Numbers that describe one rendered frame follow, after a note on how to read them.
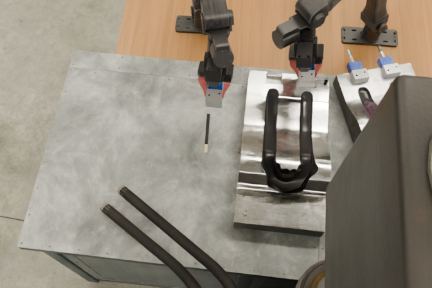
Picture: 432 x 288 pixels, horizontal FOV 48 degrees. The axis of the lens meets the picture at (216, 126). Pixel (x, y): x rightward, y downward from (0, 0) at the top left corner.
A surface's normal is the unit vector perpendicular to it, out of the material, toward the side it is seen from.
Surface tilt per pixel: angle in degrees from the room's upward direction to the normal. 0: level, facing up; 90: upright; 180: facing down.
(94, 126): 0
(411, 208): 15
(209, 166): 0
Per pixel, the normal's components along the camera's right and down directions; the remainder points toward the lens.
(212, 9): 0.04, -0.19
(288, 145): 0.05, -0.81
